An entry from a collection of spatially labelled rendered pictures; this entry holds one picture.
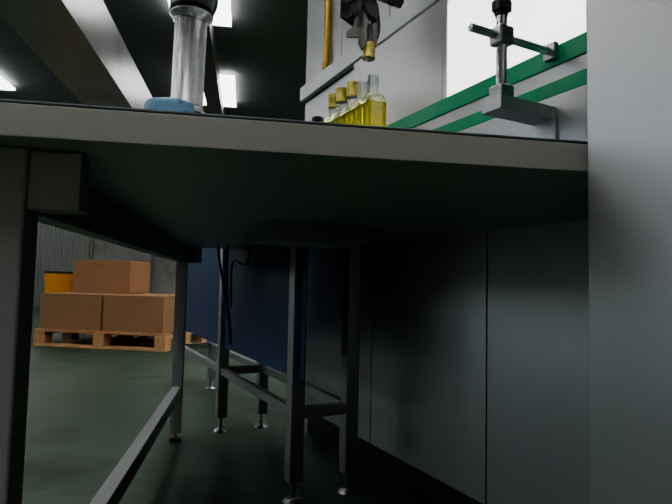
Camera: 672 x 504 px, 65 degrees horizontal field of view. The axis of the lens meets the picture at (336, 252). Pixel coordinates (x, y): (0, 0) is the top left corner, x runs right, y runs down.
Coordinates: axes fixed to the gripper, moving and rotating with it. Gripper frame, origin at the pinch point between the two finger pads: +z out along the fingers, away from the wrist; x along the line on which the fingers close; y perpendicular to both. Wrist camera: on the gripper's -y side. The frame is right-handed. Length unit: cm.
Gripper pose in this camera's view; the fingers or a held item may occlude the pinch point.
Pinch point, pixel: (368, 47)
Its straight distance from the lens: 152.9
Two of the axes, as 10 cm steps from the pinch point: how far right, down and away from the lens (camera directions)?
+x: -5.9, -0.8, -8.1
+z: -0.2, 10.0, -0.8
